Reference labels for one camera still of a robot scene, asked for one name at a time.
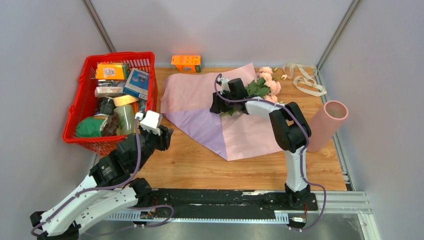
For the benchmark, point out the green bag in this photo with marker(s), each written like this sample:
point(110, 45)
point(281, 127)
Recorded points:
point(91, 126)

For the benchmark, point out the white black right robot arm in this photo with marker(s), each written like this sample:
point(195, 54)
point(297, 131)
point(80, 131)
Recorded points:
point(290, 129)

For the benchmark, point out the pink cylindrical vase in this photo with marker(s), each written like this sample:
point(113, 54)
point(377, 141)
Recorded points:
point(324, 124)

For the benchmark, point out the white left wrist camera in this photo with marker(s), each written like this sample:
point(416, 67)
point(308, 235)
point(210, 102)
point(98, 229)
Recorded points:
point(149, 121)

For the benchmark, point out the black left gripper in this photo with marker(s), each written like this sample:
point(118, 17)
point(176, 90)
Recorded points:
point(165, 138)

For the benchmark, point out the red plastic shopping basket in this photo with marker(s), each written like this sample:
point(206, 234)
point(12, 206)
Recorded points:
point(84, 104)

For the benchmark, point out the cream printed ribbon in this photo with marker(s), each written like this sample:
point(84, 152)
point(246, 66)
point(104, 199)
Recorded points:
point(304, 78)

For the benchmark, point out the purple wrapping paper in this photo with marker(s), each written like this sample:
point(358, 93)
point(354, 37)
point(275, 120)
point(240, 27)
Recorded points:
point(186, 102)

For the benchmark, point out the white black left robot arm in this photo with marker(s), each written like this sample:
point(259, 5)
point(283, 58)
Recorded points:
point(110, 186)

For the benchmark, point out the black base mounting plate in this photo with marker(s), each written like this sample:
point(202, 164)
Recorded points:
point(222, 204)

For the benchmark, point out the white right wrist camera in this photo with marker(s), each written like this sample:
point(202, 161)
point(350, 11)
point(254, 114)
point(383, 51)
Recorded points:
point(223, 83)

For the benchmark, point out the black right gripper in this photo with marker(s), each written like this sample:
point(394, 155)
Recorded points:
point(218, 106)

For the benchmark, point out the pink flower bunch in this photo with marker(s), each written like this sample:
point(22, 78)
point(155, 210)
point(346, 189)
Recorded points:
point(265, 86)

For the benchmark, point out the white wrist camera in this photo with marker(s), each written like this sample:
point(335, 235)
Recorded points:
point(223, 83)
point(149, 121)

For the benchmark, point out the beige tape roll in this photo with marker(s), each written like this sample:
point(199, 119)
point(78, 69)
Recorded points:
point(124, 100)

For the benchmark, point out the orange cardboard box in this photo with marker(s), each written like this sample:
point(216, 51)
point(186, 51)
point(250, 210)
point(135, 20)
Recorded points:
point(187, 63)

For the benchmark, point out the white red small box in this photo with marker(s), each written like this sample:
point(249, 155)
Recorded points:
point(108, 91)

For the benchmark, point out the pale green bottle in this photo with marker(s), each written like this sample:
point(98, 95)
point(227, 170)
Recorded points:
point(126, 119)

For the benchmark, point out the aluminium table frame rail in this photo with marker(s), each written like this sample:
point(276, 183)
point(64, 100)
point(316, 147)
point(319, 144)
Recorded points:
point(354, 203)

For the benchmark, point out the blue razor box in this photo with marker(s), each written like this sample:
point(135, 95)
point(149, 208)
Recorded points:
point(137, 84)

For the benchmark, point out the orange snack package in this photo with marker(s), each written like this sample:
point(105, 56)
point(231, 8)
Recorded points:
point(112, 71)

